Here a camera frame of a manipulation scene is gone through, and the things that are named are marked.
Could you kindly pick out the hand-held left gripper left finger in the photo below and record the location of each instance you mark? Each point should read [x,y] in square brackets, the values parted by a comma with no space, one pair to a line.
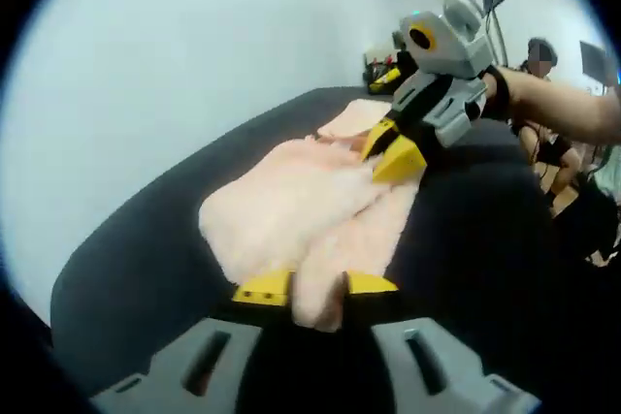
[213,341]

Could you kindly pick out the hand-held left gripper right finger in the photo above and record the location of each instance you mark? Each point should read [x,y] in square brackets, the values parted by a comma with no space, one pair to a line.
[427,341]

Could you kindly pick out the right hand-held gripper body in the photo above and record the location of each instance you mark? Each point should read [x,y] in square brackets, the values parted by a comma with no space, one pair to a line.
[451,41]

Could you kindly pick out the pink towel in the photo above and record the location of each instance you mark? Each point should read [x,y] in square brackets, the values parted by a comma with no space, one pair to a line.
[301,210]

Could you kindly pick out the yellow bottle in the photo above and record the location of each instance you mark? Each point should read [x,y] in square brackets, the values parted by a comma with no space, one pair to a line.
[385,80]

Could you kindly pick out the black organizer box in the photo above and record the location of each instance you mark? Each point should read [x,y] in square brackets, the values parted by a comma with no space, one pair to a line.
[383,67]

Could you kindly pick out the black table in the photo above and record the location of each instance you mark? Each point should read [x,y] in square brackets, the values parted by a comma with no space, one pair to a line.
[145,249]

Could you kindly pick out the small dark monitor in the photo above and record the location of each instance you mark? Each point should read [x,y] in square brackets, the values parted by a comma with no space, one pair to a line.
[597,62]

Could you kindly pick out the teal cloth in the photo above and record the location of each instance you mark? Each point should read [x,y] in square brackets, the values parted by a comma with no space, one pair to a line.
[609,171]

